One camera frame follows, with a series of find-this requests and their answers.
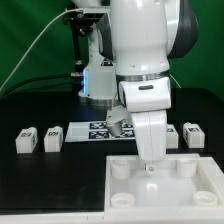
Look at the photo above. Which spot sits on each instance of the black camera on mount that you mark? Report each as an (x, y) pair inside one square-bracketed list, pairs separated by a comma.
[(90, 14)]

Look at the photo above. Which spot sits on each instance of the black camera stand pole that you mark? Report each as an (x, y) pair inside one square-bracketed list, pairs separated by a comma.
[(77, 54)]

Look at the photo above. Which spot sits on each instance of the white square tabletop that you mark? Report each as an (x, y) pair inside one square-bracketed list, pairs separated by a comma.
[(183, 185)]

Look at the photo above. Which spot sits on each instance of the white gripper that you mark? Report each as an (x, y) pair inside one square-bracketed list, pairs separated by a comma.
[(147, 102)]

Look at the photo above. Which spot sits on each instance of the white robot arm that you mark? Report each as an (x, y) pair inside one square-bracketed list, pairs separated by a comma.
[(132, 42)]

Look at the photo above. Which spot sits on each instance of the white marker sheet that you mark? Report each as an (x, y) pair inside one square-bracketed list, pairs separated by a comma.
[(95, 131)]

